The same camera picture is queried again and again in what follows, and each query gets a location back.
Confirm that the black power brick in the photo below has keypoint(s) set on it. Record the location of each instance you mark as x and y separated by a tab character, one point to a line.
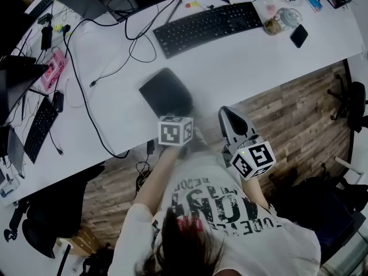
46	37
150	147

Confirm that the black keyboard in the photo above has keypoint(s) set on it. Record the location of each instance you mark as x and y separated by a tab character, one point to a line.
40	128
41	3
207	27

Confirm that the white printed t-shirt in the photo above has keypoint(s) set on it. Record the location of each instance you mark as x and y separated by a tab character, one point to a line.
258	249

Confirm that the blue and white packet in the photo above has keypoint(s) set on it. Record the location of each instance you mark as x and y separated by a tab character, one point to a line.
313	2

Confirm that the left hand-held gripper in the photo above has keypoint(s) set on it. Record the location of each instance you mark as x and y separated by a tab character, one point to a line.
171	134

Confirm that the black smartphone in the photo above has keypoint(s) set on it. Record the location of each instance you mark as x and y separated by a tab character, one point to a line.
299	36

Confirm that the black mouse pad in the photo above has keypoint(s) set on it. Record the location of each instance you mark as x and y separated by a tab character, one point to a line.
165	92

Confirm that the person's left forearm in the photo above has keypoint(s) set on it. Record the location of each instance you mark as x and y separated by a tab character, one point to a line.
155	180

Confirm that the round glass jar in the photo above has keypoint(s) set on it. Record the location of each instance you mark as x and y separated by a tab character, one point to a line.
272	26

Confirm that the small yellow red object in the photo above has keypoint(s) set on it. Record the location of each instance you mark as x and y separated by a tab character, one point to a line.
193	4

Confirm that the person's right forearm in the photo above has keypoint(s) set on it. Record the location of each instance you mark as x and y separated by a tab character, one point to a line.
254	191

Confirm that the silver laptop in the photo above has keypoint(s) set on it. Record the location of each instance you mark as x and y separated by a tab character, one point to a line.
15	151

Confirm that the dark grey laptop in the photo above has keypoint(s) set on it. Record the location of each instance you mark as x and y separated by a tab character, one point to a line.
86	1

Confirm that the black and white rod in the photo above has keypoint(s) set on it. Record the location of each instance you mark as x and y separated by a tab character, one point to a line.
63	259

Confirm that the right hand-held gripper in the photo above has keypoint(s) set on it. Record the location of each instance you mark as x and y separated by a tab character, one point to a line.
260	157

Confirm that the black computer mouse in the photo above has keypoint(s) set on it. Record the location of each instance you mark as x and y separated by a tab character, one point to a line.
58	101

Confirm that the black office chair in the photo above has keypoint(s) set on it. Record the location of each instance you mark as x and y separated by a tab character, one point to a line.
57	206
356	102
316	211

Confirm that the clear round container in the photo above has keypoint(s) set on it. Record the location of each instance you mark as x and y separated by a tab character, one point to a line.
290	17

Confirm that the pink wipes packet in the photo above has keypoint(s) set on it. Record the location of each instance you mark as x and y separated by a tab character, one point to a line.
53	70

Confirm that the cardboard box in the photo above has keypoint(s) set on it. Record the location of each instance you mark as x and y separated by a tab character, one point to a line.
83	240

